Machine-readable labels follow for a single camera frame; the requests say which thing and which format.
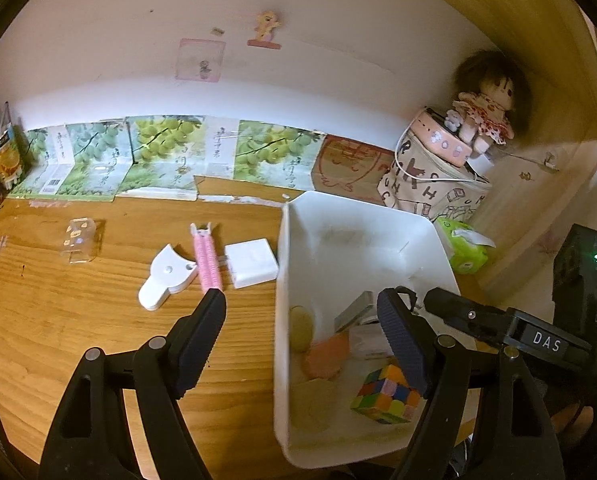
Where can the clear acrylic sticker box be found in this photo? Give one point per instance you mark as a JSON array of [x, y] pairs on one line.
[[82, 240]]

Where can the white plastic storage bin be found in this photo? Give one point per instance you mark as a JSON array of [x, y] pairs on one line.
[[330, 250]]

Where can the blue white plastic floss box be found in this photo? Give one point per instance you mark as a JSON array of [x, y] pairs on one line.
[[368, 342]]

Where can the brown-haired plush doll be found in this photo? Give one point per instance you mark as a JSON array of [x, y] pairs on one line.
[[493, 100]]

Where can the multicolour puzzle cube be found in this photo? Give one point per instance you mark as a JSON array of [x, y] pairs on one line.
[[387, 397]]

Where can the pink hair roller clip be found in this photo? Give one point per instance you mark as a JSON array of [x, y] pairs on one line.
[[206, 258]]

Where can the cream faceted case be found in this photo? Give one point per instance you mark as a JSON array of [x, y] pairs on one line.
[[312, 404]]

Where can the green tissue pack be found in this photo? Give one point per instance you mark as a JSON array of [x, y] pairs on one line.
[[467, 250]]

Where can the white cat-shaped case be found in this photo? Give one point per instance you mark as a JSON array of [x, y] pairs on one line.
[[169, 274]]

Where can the beige letter-print fabric bag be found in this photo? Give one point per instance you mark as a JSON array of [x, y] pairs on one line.
[[421, 183]]

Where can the pink square wall sticker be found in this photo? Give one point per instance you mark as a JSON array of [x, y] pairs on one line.
[[199, 60]]

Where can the white square charger box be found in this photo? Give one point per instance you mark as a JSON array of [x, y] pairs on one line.
[[251, 263]]

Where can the brown cardboard with drawing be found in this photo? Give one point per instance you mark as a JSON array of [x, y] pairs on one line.
[[351, 169]]

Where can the pink sticker-covered case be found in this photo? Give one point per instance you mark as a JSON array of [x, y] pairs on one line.
[[428, 128]]

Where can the orange juice carton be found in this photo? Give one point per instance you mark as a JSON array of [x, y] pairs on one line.
[[12, 165]]

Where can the round cream compact mirror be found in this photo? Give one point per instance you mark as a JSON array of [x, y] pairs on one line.
[[301, 329]]

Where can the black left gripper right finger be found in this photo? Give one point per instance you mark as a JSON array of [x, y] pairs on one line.
[[411, 338]]

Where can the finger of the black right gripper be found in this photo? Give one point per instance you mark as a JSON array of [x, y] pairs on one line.
[[483, 323]]

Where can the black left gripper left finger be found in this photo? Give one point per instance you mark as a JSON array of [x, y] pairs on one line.
[[192, 339]]

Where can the green grape printed cardboard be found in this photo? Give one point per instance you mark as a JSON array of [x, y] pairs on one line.
[[161, 156]]

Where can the yellow cartoon wall sticker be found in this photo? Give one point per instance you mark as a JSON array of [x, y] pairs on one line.
[[266, 24]]

